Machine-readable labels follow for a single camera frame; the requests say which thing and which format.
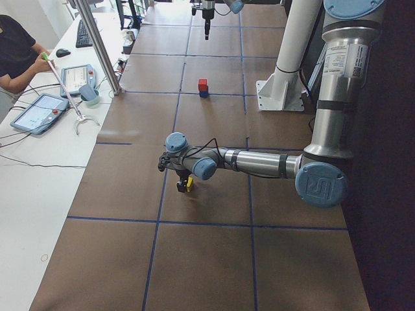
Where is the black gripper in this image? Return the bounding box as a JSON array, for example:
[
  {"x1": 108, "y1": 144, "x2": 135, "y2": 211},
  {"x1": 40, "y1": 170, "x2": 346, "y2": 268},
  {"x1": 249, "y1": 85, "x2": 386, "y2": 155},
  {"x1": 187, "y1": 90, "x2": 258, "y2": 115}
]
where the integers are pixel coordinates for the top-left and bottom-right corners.
[
  {"x1": 176, "y1": 169, "x2": 192, "y2": 192},
  {"x1": 202, "y1": 8, "x2": 214, "y2": 41}
]

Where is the red wooden block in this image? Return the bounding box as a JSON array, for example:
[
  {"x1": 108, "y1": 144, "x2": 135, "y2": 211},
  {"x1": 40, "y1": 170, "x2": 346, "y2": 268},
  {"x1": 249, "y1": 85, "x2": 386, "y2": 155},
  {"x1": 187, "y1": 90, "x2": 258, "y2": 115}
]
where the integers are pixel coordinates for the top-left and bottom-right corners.
[{"x1": 198, "y1": 78, "x2": 208, "y2": 92}]

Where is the metal cup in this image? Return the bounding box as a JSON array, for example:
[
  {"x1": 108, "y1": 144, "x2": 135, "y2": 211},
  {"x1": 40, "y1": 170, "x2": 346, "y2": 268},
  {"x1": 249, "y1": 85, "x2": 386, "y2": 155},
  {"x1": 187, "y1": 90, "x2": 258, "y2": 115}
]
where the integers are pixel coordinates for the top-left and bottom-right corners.
[{"x1": 125, "y1": 29, "x2": 136, "y2": 41}]

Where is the black keyboard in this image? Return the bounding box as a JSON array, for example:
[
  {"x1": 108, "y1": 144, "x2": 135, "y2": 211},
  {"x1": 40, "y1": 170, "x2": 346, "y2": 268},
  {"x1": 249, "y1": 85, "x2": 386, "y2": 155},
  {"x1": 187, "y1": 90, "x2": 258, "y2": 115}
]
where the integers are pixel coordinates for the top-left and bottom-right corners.
[{"x1": 75, "y1": 20, "x2": 93, "y2": 49}]

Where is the teach pendant far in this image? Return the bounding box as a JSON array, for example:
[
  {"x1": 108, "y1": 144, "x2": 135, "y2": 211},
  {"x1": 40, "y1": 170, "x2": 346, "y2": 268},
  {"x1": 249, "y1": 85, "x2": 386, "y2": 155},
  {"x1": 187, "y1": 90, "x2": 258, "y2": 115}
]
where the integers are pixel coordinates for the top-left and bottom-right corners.
[{"x1": 61, "y1": 64, "x2": 97, "y2": 96}]

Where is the teach pendant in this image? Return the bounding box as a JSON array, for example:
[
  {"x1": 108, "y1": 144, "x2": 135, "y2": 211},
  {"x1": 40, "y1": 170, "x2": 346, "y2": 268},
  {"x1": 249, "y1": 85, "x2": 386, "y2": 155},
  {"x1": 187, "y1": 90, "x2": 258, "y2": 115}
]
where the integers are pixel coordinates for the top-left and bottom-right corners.
[
  {"x1": 10, "y1": 93, "x2": 69, "y2": 135},
  {"x1": 61, "y1": 64, "x2": 97, "y2": 96}
]

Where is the black computer mouse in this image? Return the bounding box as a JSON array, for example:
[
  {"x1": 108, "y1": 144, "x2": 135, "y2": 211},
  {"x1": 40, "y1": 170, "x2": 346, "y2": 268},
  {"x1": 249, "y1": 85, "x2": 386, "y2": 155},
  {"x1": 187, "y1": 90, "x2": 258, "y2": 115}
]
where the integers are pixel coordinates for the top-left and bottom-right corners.
[{"x1": 55, "y1": 49, "x2": 71, "y2": 58}]

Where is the teach pendant near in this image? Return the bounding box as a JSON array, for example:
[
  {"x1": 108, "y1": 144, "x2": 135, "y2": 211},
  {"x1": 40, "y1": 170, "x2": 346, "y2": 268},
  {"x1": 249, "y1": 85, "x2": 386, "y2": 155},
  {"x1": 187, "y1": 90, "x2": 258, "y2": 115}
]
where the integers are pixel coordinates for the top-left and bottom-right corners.
[{"x1": 10, "y1": 93, "x2": 69, "y2": 135}]

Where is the reacher grabber stick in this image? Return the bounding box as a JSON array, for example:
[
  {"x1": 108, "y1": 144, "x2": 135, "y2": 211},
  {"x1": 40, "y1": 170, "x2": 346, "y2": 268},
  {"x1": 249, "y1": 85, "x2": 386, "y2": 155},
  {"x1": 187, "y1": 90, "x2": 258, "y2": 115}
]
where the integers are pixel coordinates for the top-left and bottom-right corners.
[{"x1": 40, "y1": 52, "x2": 100, "y2": 135}]

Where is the seated person black shirt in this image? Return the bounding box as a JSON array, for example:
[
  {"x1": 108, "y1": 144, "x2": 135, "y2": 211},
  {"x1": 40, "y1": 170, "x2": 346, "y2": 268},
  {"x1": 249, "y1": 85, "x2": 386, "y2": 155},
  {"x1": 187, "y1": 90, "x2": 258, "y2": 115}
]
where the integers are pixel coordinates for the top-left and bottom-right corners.
[{"x1": 1, "y1": 14, "x2": 51, "y2": 94}]

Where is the black braided cable left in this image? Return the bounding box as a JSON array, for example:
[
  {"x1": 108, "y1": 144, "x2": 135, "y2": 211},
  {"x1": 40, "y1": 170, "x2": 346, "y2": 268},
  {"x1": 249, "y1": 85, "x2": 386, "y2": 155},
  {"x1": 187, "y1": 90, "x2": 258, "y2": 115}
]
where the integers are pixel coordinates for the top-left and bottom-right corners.
[{"x1": 184, "y1": 137, "x2": 228, "y2": 163}]

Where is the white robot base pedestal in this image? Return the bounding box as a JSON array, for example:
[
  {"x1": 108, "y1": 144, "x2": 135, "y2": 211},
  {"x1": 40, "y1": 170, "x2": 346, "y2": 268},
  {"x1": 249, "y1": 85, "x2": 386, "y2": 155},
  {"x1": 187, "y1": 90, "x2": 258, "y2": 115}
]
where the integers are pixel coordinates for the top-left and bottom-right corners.
[{"x1": 256, "y1": 0, "x2": 322, "y2": 111}]

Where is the aluminium frame post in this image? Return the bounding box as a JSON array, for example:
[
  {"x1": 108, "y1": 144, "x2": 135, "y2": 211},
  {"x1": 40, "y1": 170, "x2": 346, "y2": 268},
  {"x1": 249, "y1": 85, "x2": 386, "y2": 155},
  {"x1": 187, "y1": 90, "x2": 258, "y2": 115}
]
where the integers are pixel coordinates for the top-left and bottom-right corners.
[{"x1": 75, "y1": 0, "x2": 121, "y2": 95}]

